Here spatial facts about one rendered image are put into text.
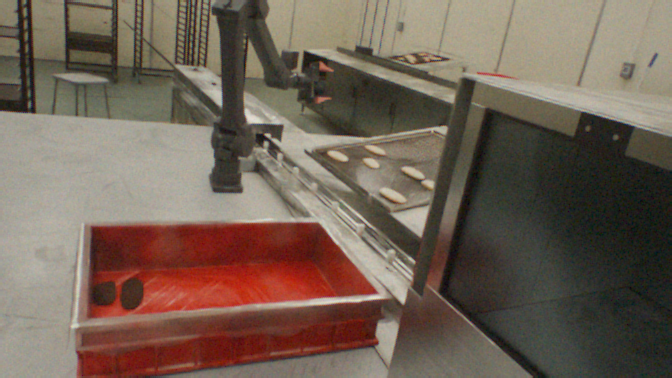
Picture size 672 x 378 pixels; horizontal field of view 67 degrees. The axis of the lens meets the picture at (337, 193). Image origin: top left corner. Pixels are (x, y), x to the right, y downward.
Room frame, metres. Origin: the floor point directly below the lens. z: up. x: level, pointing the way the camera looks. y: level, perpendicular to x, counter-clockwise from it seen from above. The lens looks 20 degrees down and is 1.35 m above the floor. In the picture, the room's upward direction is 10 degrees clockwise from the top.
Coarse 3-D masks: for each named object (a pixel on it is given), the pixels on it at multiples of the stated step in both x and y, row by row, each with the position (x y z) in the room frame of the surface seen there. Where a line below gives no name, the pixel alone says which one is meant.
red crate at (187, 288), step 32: (160, 288) 0.80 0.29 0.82; (192, 288) 0.82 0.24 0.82; (224, 288) 0.84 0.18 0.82; (256, 288) 0.86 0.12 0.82; (288, 288) 0.88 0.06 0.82; (320, 288) 0.90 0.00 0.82; (352, 320) 0.72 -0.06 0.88; (128, 352) 0.57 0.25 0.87; (160, 352) 0.59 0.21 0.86; (192, 352) 0.61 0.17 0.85; (224, 352) 0.63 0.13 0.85; (256, 352) 0.65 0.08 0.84; (288, 352) 0.67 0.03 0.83; (320, 352) 0.70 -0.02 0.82
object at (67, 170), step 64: (0, 128) 1.56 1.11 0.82; (64, 128) 1.68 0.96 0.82; (128, 128) 1.81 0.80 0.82; (192, 128) 1.96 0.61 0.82; (0, 192) 1.10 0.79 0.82; (64, 192) 1.16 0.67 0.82; (128, 192) 1.22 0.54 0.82; (192, 192) 1.30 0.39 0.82; (256, 192) 1.38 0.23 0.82; (0, 256) 0.83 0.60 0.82; (64, 256) 0.86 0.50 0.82; (0, 320) 0.65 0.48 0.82; (64, 320) 0.68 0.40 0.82
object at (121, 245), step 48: (96, 240) 0.82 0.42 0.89; (144, 240) 0.85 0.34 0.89; (192, 240) 0.89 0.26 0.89; (240, 240) 0.93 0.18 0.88; (288, 240) 0.98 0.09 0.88; (336, 240) 0.92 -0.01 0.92; (336, 288) 0.88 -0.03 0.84; (384, 288) 0.77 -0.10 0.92; (96, 336) 0.54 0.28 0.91; (144, 336) 0.57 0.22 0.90; (192, 336) 0.60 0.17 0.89; (240, 336) 0.63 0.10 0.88
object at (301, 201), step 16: (176, 80) 2.76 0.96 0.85; (192, 96) 2.41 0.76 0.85; (208, 112) 2.13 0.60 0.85; (256, 144) 1.73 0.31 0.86; (256, 160) 1.57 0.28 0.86; (272, 160) 1.58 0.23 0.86; (272, 176) 1.44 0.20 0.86; (288, 176) 1.45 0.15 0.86; (288, 192) 1.33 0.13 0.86; (304, 192) 1.33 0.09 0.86; (304, 208) 1.23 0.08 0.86; (320, 208) 1.23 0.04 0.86; (336, 224) 1.15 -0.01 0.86; (352, 240) 1.07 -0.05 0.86; (368, 256) 1.00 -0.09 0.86; (384, 272) 0.94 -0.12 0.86; (400, 288) 0.89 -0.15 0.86; (400, 304) 0.83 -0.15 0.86
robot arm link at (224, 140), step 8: (224, 136) 1.38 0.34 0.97; (232, 136) 1.38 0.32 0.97; (216, 144) 1.39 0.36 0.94; (224, 144) 1.38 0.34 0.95; (232, 144) 1.37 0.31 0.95; (216, 152) 1.38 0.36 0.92; (224, 152) 1.37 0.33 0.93; (232, 152) 1.37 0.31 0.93; (224, 160) 1.37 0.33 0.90; (232, 160) 1.38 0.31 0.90
